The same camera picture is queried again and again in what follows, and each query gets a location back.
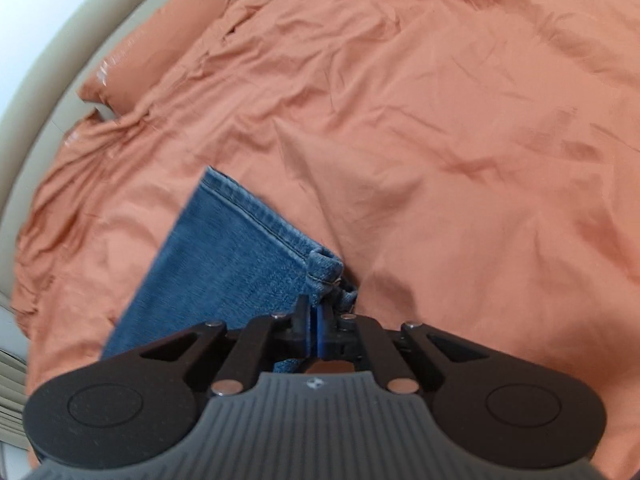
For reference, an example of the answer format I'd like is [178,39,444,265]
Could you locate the beige pleated curtain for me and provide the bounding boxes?
[0,345,32,442]

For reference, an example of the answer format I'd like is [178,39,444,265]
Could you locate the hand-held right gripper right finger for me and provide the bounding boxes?
[317,301,492,397]

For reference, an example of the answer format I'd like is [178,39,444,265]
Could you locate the blue denim pants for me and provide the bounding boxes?
[100,166,359,377]

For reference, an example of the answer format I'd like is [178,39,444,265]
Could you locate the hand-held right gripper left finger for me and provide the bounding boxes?
[140,295,314,397]

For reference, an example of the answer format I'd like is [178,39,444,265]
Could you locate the orange embroidered pillow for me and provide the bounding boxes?
[76,0,242,112]
[63,107,123,148]

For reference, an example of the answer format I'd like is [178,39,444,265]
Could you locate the beige padded headboard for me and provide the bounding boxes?
[0,0,247,316]

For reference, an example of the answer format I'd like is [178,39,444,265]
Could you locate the orange duvet cover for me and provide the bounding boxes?
[10,0,640,480]

